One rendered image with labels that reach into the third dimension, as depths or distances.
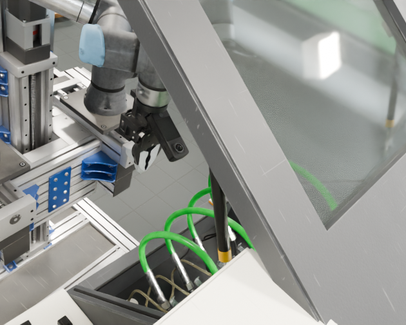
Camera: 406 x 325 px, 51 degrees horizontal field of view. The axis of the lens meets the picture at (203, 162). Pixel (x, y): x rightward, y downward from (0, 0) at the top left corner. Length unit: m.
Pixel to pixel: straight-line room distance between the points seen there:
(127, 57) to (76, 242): 1.43
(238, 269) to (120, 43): 0.50
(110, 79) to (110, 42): 0.61
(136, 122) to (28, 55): 0.46
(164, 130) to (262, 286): 0.50
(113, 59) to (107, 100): 0.65
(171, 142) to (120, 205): 1.71
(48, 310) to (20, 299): 0.91
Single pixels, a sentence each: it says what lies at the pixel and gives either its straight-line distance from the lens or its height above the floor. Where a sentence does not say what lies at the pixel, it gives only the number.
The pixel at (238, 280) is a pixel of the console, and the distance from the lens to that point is 0.49.
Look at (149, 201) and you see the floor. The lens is 2.65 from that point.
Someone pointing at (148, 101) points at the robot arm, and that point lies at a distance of 0.89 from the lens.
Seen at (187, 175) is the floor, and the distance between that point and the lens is 2.88.
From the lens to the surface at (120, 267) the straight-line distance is 1.19.
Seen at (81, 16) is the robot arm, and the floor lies 1.54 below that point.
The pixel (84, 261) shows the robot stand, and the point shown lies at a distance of 2.09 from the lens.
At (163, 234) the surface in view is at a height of 1.28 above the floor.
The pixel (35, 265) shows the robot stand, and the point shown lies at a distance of 2.08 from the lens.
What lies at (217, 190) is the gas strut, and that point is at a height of 1.56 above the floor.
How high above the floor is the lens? 1.94
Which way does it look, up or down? 40 degrees down
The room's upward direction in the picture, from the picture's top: 19 degrees clockwise
